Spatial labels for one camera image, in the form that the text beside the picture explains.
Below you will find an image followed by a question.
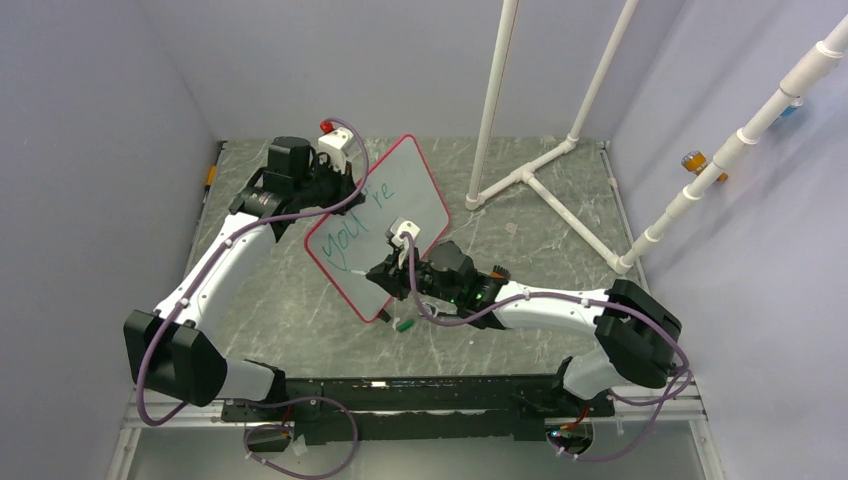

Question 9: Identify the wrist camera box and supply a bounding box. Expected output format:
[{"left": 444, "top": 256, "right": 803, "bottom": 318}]
[
  {"left": 316, "top": 127, "right": 354, "bottom": 173},
  {"left": 386, "top": 217, "right": 421, "bottom": 268}
]

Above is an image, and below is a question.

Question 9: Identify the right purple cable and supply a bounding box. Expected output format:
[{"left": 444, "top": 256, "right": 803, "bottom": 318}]
[{"left": 402, "top": 231, "right": 695, "bottom": 465}]

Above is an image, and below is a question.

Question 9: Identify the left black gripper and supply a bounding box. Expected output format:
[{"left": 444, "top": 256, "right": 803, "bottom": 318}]
[{"left": 294, "top": 155, "right": 362, "bottom": 216}]

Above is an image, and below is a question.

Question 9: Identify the green marker cap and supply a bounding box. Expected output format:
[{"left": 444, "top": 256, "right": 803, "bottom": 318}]
[{"left": 395, "top": 319, "right": 415, "bottom": 332}]

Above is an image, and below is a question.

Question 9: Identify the white pvc pipe frame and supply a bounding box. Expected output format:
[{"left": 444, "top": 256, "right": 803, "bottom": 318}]
[{"left": 465, "top": 1, "right": 847, "bottom": 274}]

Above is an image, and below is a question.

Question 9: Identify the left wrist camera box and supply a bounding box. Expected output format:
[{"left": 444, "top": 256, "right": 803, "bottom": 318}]
[{"left": 316, "top": 127, "right": 354, "bottom": 173}]

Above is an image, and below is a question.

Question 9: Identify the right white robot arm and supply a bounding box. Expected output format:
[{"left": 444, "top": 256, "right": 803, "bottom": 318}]
[{"left": 365, "top": 241, "right": 684, "bottom": 415}]

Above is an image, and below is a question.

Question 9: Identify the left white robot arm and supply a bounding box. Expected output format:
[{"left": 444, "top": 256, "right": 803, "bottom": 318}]
[{"left": 123, "top": 127, "right": 364, "bottom": 420}]

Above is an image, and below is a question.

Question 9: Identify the orange wall knob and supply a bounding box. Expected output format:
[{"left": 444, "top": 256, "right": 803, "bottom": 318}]
[{"left": 681, "top": 151, "right": 708, "bottom": 176}]

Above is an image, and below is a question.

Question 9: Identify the pink framed whiteboard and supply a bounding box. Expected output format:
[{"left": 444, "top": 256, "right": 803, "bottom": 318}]
[{"left": 304, "top": 134, "right": 451, "bottom": 323}]

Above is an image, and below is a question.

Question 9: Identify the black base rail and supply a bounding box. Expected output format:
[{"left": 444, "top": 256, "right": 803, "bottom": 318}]
[{"left": 221, "top": 374, "right": 615, "bottom": 446}]

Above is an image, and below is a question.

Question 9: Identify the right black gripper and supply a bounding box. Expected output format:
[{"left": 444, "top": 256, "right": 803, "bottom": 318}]
[{"left": 367, "top": 242, "right": 462, "bottom": 305}]

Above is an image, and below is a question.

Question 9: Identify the silver open end wrench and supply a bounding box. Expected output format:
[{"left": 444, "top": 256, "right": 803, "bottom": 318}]
[{"left": 423, "top": 302, "right": 454, "bottom": 317}]

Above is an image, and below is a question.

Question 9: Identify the blue wall knob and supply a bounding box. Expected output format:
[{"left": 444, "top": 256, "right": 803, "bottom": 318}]
[{"left": 779, "top": 97, "right": 804, "bottom": 118}]

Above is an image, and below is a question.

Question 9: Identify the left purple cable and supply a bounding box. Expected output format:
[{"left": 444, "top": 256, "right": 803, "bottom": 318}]
[{"left": 135, "top": 117, "right": 371, "bottom": 480}]

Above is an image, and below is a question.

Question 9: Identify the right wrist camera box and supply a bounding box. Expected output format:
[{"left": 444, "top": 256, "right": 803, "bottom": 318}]
[{"left": 386, "top": 217, "right": 421, "bottom": 268}]

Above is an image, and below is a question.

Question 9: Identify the purple cable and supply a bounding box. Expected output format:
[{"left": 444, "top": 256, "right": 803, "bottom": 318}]
[
  {"left": 402, "top": 231, "right": 695, "bottom": 465},
  {"left": 135, "top": 117, "right": 371, "bottom": 480}
]

